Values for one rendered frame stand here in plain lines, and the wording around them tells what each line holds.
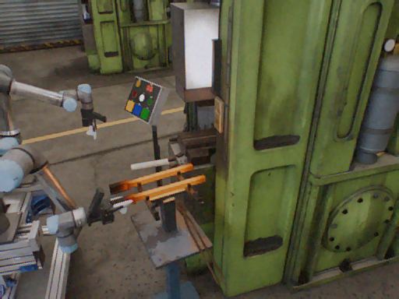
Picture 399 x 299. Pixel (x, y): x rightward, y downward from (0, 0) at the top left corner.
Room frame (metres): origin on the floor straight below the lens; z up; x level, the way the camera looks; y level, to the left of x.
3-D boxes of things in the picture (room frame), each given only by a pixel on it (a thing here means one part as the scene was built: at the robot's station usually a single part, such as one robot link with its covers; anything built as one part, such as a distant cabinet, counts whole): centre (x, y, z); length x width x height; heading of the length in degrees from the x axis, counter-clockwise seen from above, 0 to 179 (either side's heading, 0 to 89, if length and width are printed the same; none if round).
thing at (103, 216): (1.13, 0.45, 1.00); 0.12 x 0.08 x 0.09; 116
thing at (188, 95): (1.91, -0.08, 1.32); 0.42 x 0.20 x 0.10; 107
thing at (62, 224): (1.06, 0.59, 1.00); 0.11 x 0.08 x 0.09; 116
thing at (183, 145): (1.91, -0.08, 0.96); 0.42 x 0.20 x 0.09; 107
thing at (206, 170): (1.86, -0.11, 0.69); 0.56 x 0.38 x 0.45; 107
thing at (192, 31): (1.87, -0.10, 1.56); 0.42 x 0.39 x 0.40; 107
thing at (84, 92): (2.01, 0.73, 1.23); 0.09 x 0.08 x 0.11; 111
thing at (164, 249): (1.27, 0.16, 0.75); 0.40 x 0.30 x 0.02; 27
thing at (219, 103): (1.58, -0.10, 1.27); 0.09 x 0.02 x 0.17; 17
